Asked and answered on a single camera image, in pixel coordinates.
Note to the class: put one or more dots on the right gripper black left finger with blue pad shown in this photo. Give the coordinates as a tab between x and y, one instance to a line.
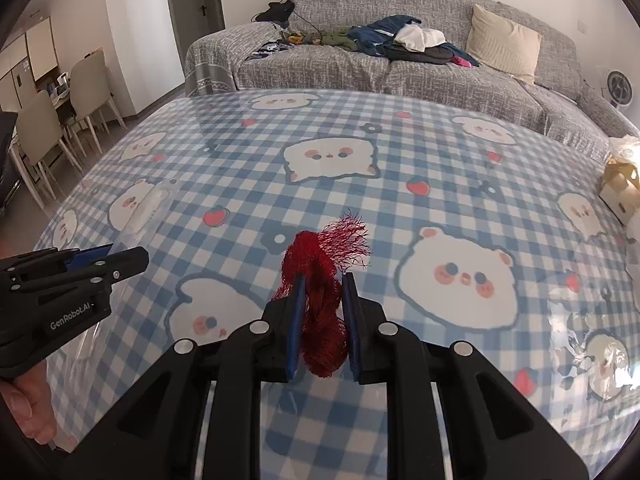
196	410

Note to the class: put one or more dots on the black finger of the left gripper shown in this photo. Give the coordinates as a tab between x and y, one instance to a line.
120	264

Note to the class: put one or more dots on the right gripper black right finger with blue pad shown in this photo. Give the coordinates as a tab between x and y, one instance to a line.
450	412

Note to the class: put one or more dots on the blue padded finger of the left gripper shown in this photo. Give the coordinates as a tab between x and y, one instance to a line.
82	258

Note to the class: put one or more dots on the person's left hand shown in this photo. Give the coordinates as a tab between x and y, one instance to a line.
28	398

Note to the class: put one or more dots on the beige dining chair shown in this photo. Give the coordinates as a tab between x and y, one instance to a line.
38	131
90	91

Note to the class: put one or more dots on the blue checkered bear tablecloth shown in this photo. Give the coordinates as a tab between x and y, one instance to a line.
461	225

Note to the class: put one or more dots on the brown cardboard box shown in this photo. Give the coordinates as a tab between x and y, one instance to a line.
619	189

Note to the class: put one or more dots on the dark green door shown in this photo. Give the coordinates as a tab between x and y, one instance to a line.
193	19

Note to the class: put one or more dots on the white electric fan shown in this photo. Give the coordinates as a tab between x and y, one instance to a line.
615	87

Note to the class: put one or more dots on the grey covered sofa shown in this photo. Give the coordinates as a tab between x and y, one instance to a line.
317	49

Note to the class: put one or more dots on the pile of clothes on sofa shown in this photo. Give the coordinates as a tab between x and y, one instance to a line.
397	38

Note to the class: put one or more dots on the beige cushion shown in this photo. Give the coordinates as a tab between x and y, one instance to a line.
504	45

